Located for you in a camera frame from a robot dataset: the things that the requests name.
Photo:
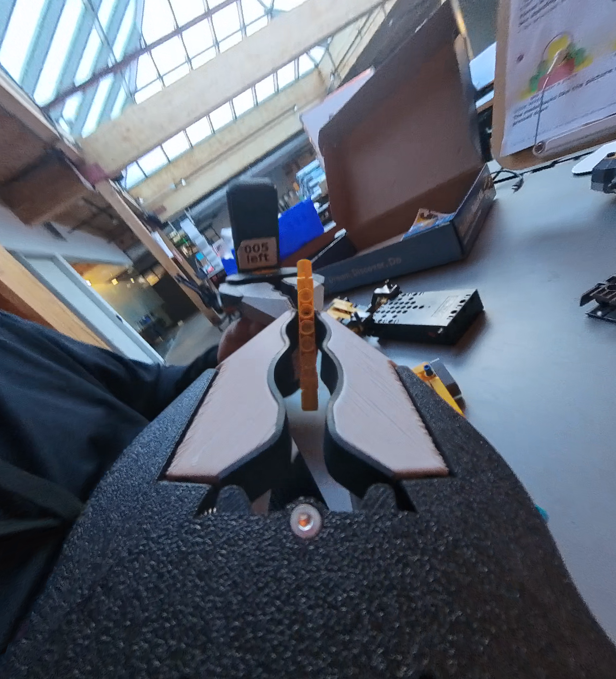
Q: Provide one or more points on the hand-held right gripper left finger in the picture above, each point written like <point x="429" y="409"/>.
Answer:
<point x="228" y="419"/>

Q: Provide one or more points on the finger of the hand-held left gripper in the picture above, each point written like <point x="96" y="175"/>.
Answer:
<point x="318" y="292"/>
<point x="265" y="307"/>

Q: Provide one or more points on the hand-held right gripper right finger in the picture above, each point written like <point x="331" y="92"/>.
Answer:
<point x="382" y="419"/>

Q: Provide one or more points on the orange perforated toy beam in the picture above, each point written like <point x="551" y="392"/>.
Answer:
<point x="308" y="329"/>

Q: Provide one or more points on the person's left forearm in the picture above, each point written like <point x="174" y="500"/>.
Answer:
<point x="74" y="382"/>

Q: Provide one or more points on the grey desk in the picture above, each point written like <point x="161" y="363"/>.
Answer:
<point x="552" y="398"/>

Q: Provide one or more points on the person's left hand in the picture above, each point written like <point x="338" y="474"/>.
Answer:
<point x="239" y="334"/>

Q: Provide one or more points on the black and gold brick assembly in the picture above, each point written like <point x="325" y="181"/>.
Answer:
<point x="355" y="313"/>

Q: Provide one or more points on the large blue storage bin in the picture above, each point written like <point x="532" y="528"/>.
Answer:
<point x="300" y="228"/>

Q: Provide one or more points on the small blue storage bin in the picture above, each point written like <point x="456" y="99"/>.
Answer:
<point x="229" y="265"/>

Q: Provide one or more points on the yellow brick assembly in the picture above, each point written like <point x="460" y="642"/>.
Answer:
<point x="440" y="387"/>

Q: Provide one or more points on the black perforated battery box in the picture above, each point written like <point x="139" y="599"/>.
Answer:
<point x="430" y="315"/>

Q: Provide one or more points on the colourful booklet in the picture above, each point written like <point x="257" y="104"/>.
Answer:
<point x="427" y="223"/>

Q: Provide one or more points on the dark blue cardboard box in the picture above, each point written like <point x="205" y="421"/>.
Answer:
<point x="403" y="159"/>

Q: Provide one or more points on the blue plastic brick separator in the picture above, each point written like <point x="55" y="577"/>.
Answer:
<point x="541" y="512"/>

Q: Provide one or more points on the wooden workbench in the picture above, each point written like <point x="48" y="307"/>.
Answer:
<point x="21" y="276"/>

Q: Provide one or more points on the person's black clothing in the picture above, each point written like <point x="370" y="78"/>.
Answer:
<point x="0" y="583"/>

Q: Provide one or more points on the white rounded stand base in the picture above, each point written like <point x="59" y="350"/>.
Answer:
<point x="589" y="162"/>

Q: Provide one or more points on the printed instruction sheet board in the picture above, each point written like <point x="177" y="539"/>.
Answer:
<point x="568" y="69"/>

